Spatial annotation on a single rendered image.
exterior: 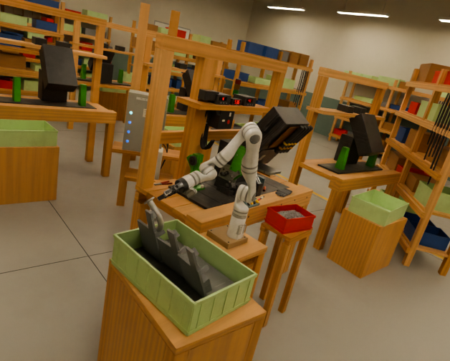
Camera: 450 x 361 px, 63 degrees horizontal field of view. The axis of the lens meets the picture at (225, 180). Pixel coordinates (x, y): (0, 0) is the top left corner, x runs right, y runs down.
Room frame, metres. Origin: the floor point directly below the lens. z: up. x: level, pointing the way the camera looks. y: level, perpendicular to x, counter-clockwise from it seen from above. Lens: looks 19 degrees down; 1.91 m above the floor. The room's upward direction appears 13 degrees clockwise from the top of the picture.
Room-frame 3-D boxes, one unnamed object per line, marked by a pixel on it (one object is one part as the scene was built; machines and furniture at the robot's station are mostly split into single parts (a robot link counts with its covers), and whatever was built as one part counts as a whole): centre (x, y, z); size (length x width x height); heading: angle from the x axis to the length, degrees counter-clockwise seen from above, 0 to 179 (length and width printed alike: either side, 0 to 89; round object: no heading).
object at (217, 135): (3.09, 0.20, 1.23); 1.30 x 0.05 x 0.09; 143
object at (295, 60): (8.82, -0.45, 1.14); 2.45 x 0.55 x 2.28; 134
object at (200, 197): (2.87, -0.09, 0.89); 1.10 x 0.42 x 0.02; 143
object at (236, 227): (2.02, -0.13, 0.97); 0.09 x 0.09 x 0.17; 57
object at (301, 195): (2.70, -0.32, 0.82); 1.50 x 0.14 x 0.15; 143
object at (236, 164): (2.77, -0.10, 1.17); 0.13 x 0.12 x 0.20; 143
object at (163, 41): (3.05, 0.15, 1.89); 1.50 x 0.09 x 0.09; 143
